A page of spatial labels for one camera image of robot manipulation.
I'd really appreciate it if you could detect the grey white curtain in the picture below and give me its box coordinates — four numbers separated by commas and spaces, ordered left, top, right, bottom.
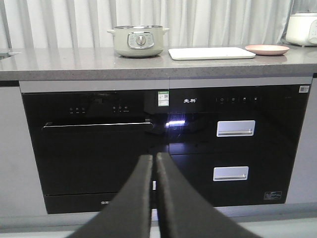
0, 0, 317, 48

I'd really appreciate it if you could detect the white rice cooker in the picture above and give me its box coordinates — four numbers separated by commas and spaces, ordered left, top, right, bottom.
285, 11, 317, 46

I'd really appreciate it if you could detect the lower silver drawer handle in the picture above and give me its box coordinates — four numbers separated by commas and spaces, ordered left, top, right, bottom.
212, 166, 249, 181

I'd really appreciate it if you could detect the pink round plate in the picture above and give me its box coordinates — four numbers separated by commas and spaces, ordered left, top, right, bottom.
245, 45, 290, 56

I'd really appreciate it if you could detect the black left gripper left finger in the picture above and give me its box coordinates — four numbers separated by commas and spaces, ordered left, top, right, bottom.
69, 155, 153, 238

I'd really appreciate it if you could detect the upper silver drawer handle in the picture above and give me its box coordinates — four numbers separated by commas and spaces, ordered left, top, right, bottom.
216, 120, 256, 137

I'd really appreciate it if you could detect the grey cabinet door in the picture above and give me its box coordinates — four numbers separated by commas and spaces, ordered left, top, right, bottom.
286, 78, 317, 204

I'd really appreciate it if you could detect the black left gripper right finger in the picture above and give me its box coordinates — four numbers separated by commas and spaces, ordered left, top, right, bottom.
156, 153, 257, 238

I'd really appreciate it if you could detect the pale green electric pot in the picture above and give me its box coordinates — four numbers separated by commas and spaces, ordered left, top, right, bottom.
107, 25, 169, 57

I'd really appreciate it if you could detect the silver drawer handle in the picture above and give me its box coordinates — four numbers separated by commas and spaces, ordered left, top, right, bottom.
216, 120, 256, 137
212, 166, 249, 181

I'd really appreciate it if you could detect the black disinfection cabinet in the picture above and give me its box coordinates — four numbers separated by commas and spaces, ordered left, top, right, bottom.
166, 84, 309, 206

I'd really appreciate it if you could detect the green energy label sticker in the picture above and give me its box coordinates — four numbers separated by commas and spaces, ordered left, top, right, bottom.
158, 91, 169, 107

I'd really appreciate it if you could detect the cream bear serving tray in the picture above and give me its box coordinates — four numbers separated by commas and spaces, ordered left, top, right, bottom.
168, 47, 256, 60

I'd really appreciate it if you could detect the black built-in dishwasher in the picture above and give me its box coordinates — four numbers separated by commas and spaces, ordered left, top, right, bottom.
22, 90, 167, 214

